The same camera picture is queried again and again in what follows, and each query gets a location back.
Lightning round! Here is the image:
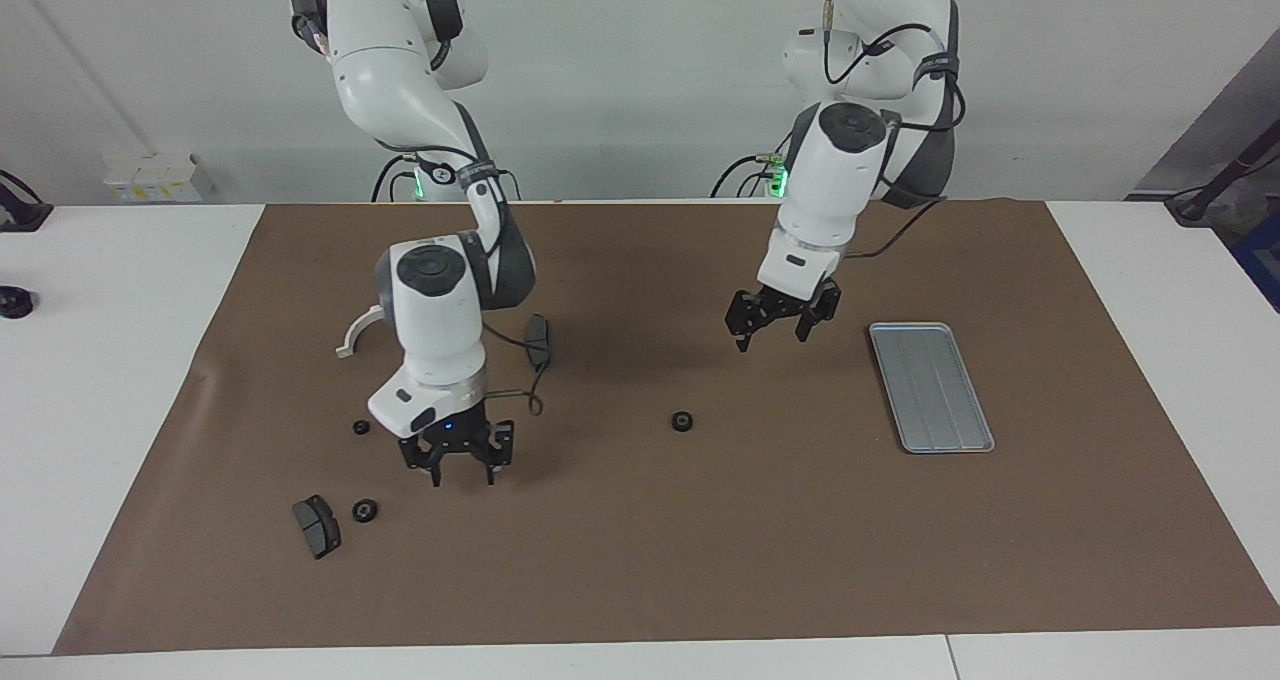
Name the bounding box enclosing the silver metal compartment tray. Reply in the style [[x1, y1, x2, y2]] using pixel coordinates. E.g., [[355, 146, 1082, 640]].
[[868, 322, 997, 455]]

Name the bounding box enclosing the short dark grey brake pad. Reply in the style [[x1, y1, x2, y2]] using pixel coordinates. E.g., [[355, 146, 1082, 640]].
[[292, 495, 343, 560]]

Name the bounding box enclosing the brown table mat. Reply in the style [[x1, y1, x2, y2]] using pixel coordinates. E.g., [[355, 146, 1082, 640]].
[[52, 198, 1280, 656]]

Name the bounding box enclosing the black stand pole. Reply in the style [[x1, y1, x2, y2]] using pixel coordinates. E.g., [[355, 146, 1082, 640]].
[[1165, 125, 1280, 226]]

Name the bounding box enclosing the blue crate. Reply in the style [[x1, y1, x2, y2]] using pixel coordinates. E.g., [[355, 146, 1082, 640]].
[[1235, 210, 1280, 311]]

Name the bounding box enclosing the black desk clamp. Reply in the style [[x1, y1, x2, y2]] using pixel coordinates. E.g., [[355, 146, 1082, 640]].
[[0, 170, 53, 233]]

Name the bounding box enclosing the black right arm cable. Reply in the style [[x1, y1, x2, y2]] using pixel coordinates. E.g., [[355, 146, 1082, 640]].
[[420, 145, 554, 418]]

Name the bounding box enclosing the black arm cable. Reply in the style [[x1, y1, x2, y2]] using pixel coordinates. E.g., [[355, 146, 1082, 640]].
[[822, 0, 969, 261], [420, 145, 554, 418]]

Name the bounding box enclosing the black base cable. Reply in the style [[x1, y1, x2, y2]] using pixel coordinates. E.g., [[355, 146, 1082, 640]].
[[371, 153, 417, 203], [710, 153, 783, 199]]

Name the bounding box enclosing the white plastic half-ring clamp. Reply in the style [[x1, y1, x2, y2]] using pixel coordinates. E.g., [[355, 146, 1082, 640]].
[[335, 305, 389, 360]]

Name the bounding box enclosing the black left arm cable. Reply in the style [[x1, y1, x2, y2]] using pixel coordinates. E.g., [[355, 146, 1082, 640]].
[[822, 0, 969, 261]]

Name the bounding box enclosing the white wall socket box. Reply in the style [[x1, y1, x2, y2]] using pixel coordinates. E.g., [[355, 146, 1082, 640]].
[[103, 153, 216, 203]]

